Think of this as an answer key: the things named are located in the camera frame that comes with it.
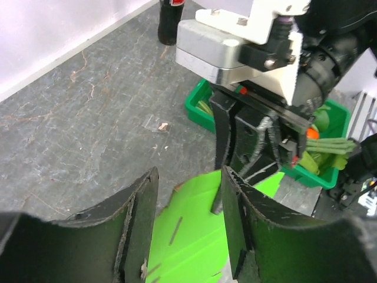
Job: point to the cola glass bottle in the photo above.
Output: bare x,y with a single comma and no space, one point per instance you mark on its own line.
170,15

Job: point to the orange carrot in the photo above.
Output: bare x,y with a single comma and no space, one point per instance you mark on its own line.
312,134

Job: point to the green plastic tray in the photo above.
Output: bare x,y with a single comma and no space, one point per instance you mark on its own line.
339,118

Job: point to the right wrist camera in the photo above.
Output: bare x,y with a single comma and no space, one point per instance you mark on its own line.
225,48

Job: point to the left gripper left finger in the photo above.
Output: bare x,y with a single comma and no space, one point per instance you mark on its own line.
108,242

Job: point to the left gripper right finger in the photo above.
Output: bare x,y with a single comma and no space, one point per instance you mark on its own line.
269,242

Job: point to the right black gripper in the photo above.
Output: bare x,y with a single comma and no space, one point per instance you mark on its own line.
257,132

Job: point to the green long beans bundle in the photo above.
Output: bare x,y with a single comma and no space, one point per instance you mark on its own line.
330,145

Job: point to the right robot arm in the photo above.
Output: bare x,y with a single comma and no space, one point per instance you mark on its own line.
335,34

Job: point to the green paper box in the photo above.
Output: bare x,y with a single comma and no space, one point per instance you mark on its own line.
189,243

